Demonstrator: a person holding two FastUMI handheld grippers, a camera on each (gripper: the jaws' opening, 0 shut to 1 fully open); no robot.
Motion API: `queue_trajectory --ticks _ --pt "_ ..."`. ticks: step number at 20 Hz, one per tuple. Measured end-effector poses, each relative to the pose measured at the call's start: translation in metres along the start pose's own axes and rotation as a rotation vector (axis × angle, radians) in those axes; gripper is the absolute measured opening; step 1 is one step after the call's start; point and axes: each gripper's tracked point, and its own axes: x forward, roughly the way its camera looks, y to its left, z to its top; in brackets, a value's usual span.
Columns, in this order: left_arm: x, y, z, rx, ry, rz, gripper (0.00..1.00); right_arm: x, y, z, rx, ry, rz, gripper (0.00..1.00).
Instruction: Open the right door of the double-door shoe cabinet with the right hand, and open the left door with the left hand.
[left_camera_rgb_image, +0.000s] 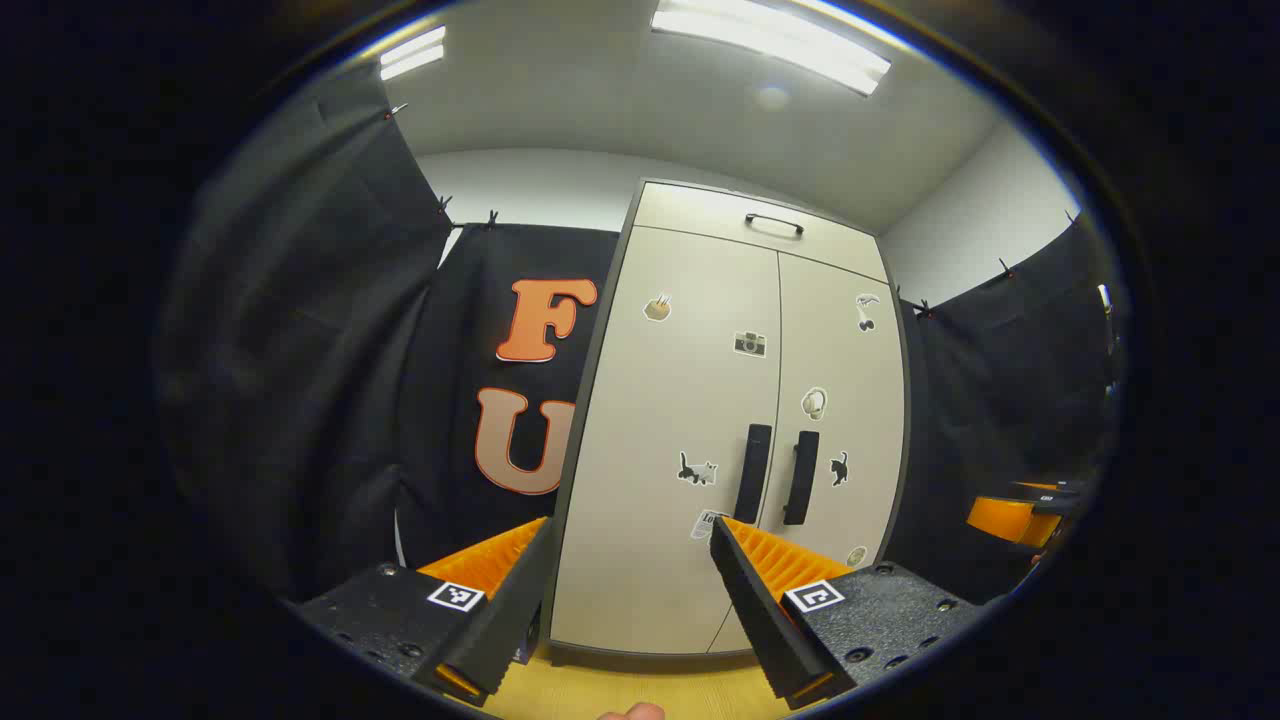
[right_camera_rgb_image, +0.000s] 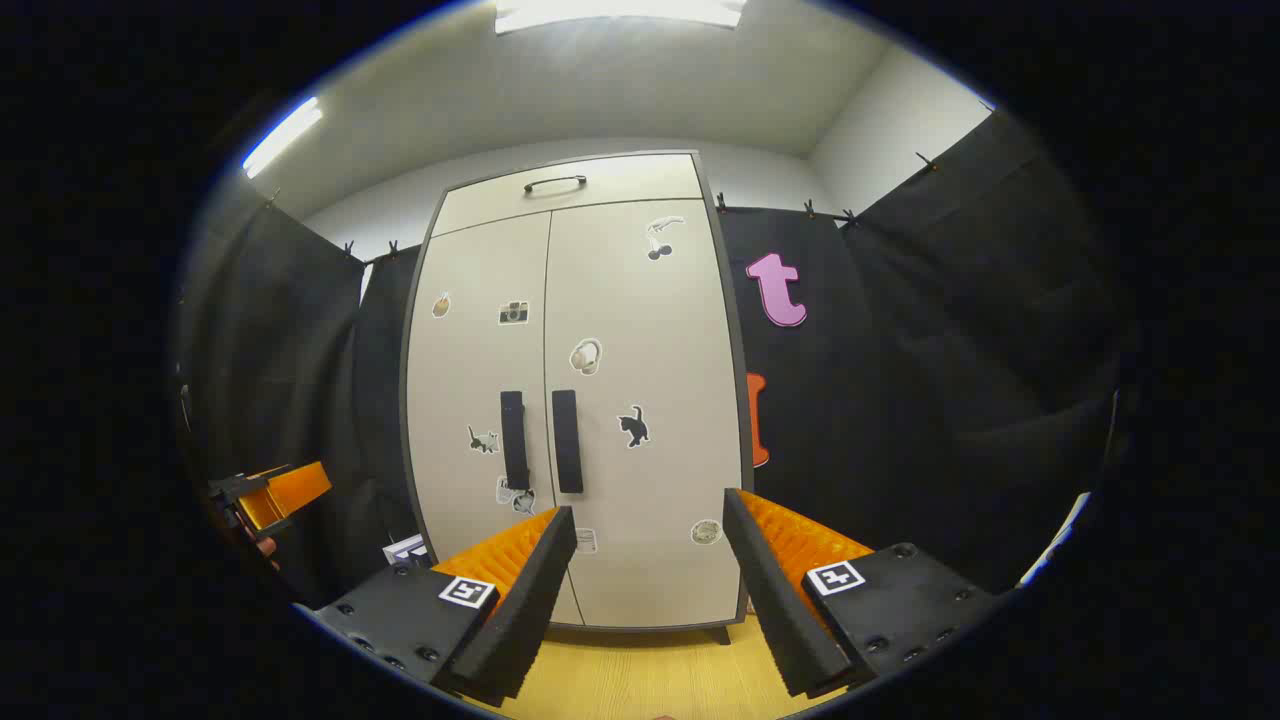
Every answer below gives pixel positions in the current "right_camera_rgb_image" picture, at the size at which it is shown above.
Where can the cabinet door with camera sticker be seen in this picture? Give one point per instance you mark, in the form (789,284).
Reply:
(470,350)

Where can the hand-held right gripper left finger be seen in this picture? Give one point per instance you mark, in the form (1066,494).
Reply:
(520,600)

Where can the beige cabinet drawer front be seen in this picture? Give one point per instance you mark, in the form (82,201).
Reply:
(620,180)

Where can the black backdrop cloth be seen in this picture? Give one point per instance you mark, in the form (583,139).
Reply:
(950,350)

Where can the narrow ceiling light strip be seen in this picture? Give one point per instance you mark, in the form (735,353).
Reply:
(285,135)

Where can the white flat box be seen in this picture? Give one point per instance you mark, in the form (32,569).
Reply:
(408,550)

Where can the cabinet door with headphone sticker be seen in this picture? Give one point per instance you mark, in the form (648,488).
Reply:
(650,330)

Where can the beige double-door shoe cabinet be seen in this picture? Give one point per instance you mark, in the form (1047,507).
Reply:
(744,420)

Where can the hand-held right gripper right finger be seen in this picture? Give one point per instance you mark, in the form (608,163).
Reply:
(770,600)

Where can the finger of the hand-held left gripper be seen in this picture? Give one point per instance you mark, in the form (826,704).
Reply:
(290,487)

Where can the wide ceiling light panel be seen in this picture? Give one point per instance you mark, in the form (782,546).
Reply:
(620,12)

